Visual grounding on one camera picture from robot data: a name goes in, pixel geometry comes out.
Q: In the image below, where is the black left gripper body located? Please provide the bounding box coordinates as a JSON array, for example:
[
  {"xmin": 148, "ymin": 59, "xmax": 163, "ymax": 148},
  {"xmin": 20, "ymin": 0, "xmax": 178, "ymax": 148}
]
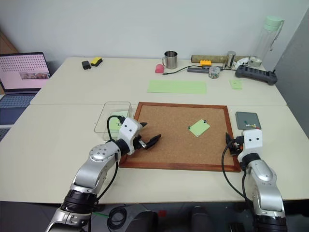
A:
[{"xmin": 133, "ymin": 134, "xmax": 149, "ymax": 150}]

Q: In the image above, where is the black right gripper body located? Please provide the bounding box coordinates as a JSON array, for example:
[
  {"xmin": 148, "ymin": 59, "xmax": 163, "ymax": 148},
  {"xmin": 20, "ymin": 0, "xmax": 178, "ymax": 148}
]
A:
[{"xmin": 230, "ymin": 136, "xmax": 245, "ymax": 156}]

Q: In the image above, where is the wood framed cork board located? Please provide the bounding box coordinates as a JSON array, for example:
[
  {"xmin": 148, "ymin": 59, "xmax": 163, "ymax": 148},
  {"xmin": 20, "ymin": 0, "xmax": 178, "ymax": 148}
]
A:
[{"xmin": 118, "ymin": 101, "xmax": 242, "ymax": 173}]

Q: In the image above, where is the small green sticky note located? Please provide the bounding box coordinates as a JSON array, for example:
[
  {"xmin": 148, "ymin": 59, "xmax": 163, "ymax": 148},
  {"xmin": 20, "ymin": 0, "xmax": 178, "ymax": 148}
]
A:
[{"xmin": 188, "ymin": 118, "xmax": 211, "ymax": 138}]

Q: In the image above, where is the round pin container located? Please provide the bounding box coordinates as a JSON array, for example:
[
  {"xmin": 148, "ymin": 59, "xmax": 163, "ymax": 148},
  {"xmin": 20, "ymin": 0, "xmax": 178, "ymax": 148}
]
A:
[{"xmin": 208, "ymin": 66, "xmax": 221, "ymax": 79}]

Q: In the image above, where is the grey square tray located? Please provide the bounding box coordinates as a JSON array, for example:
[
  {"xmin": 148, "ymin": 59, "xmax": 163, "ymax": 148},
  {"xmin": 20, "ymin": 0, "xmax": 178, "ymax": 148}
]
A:
[{"xmin": 235, "ymin": 111, "xmax": 261, "ymax": 131}]

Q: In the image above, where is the clear plastic tray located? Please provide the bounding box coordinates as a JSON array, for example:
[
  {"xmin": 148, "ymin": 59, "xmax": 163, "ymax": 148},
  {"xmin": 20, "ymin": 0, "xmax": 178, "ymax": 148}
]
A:
[{"xmin": 93, "ymin": 101, "xmax": 132, "ymax": 134}]

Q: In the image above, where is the long green paper sheet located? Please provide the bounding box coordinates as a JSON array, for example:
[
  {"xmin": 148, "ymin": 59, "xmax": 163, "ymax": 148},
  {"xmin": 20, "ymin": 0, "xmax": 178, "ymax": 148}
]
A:
[{"xmin": 146, "ymin": 80, "xmax": 207, "ymax": 94}]

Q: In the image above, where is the stainless steel mug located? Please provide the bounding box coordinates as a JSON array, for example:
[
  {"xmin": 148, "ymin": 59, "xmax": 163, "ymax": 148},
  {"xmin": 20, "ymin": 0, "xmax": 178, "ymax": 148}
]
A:
[{"xmin": 161, "ymin": 50, "xmax": 179, "ymax": 69}]

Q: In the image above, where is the black handheld controller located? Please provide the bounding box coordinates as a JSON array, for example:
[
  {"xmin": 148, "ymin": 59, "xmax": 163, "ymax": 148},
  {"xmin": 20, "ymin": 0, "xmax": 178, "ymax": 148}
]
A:
[{"xmin": 235, "ymin": 65, "xmax": 279, "ymax": 86}]

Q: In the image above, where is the grey usb hub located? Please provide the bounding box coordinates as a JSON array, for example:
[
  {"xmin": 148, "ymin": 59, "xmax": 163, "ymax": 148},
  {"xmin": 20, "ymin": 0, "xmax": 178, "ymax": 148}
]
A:
[{"xmin": 187, "ymin": 66, "xmax": 210, "ymax": 73}]

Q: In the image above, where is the crumpled white paper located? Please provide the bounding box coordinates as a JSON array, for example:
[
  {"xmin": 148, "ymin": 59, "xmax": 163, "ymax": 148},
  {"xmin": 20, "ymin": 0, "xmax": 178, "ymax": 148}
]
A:
[{"xmin": 235, "ymin": 57, "xmax": 251, "ymax": 67}]

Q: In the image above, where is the shiny steel cylinder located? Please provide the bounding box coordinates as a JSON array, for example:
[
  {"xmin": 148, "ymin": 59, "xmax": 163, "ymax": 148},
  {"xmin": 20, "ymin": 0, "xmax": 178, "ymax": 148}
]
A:
[{"xmin": 224, "ymin": 50, "xmax": 237, "ymax": 69}]

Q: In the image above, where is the dark rounded shape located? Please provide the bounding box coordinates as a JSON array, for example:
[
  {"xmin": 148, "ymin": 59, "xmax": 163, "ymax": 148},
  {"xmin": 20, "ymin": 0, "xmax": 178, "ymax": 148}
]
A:
[{"xmin": 125, "ymin": 210, "xmax": 159, "ymax": 232}]

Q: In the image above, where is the brown cardboard tube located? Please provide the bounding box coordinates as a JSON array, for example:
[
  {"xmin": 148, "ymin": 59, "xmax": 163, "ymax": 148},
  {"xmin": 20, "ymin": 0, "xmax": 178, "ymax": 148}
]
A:
[{"xmin": 191, "ymin": 55, "xmax": 247, "ymax": 63}]

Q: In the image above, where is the grey partition panel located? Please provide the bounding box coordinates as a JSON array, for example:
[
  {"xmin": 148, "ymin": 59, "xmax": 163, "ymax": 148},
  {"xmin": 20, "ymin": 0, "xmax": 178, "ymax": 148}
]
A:
[{"xmin": 272, "ymin": 9, "xmax": 309, "ymax": 141}]

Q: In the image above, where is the clear bottle with green lid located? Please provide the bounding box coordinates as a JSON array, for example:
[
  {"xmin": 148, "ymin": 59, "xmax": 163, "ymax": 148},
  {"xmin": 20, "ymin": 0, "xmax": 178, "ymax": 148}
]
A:
[{"xmin": 253, "ymin": 15, "xmax": 285, "ymax": 69}]

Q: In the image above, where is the open laptop with pink screen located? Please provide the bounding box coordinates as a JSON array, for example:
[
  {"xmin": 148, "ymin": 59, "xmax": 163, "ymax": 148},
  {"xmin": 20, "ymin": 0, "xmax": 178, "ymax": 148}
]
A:
[{"xmin": 0, "ymin": 51, "xmax": 52, "ymax": 127}]

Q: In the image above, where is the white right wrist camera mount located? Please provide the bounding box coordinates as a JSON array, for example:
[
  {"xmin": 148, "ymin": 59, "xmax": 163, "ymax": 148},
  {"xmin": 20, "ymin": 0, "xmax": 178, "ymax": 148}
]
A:
[{"xmin": 237, "ymin": 129, "xmax": 263, "ymax": 162}]

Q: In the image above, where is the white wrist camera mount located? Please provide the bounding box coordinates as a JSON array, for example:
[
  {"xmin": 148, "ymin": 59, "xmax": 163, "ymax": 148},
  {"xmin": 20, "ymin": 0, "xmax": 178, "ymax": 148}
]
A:
[
  {"xmin": 237, "ymin": 129, "xmax": 263, "ymax": 162},
  {"xmin": 118, "ymin": 117, "xmax": 143, "ymax": 156}
]

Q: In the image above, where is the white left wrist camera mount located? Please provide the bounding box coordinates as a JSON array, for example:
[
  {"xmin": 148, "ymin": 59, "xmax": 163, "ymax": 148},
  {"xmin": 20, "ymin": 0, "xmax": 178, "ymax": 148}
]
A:
[{"xmin": 118, "ymin": 117, "xmax": 143, "ymax": 156}]

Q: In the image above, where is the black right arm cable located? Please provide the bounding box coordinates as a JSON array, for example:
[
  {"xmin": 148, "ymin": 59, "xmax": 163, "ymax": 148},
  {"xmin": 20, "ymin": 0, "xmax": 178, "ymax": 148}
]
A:
[{"xmin": 221, "ymin": 142, "xmax": 253, "ymax": 202}]

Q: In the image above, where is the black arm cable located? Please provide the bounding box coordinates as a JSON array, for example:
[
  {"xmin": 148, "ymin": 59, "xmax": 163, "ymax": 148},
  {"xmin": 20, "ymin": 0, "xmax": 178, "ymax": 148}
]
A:
[
  {"xmin": 106, "ymin": 115, "xmax": 126, "ymax": 146},
  {"xmin": 221, "ymin": 142, "xmax": 253, "ymax": 202}
]

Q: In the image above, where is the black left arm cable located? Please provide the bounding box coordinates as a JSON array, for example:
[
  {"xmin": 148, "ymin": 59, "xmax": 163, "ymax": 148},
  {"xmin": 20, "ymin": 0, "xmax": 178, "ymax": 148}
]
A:
[{"xmin": 106, "ymin": 115, "xmax": 126, "ymax": 146}]

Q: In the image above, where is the thin black usb cable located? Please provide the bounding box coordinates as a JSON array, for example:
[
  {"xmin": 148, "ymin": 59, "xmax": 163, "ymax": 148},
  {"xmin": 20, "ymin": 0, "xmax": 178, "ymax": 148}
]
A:
[{"xmin": 162, "ymin": 65, "xmax": 201, "ymax": 76}]

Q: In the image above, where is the coiled black cable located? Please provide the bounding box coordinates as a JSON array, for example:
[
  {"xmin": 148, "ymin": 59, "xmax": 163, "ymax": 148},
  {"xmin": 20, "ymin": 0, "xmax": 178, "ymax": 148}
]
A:
[{"xmin": 107, "ymin": 205, "xmax": 128, "ymax": 228}]

